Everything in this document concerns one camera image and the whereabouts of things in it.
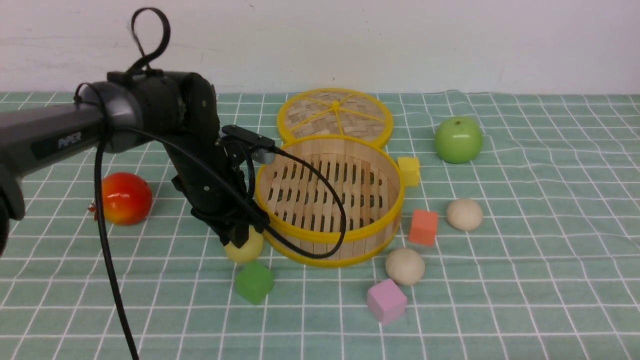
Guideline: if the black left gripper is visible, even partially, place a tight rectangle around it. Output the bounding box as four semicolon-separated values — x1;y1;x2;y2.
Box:
165;135;266;248

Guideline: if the yellow cube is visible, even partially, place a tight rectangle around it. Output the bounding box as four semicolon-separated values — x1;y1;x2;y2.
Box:
397;156;421;187

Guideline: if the woven bamboo steamer lid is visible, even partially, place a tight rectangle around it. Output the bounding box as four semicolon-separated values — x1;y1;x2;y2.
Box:
276;88;394;148

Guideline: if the yellow bun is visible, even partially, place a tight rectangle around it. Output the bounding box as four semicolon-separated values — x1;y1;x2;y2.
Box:
223;225;265;264

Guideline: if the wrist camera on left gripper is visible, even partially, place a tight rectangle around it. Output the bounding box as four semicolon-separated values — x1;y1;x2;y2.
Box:
220;124;276;166

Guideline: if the orange cube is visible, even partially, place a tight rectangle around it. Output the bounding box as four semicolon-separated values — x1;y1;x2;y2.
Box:
407;208;439;248

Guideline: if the green cube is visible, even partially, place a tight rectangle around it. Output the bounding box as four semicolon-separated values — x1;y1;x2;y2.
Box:
234;260;275;305

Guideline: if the red pomegranate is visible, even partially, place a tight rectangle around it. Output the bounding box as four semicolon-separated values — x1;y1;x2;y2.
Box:
102;172;153;226

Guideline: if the green checkered tablecloth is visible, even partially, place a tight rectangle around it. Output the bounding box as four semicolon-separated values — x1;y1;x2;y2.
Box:
0;90;640;360

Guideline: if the white bun front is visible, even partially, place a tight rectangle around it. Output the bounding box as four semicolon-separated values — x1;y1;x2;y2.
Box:
384;247;426;286

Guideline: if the pink cube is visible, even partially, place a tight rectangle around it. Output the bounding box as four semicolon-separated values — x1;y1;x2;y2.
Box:
366;278;408;325

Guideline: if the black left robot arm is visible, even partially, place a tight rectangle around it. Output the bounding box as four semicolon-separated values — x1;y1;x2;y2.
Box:
1;70;273;249

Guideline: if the bamboo steamer tray yellow rim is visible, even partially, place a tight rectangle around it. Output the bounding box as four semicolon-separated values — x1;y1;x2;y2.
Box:
255;135;405;268

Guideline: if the black cable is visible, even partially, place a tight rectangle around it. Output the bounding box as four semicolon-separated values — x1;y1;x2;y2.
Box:
74;7;348;360

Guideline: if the green apple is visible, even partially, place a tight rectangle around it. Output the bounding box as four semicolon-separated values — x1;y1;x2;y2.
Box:
434;116;483;164

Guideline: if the white bun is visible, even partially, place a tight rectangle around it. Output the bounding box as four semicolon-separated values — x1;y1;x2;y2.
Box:
446;198;485;232
384;247;426;286

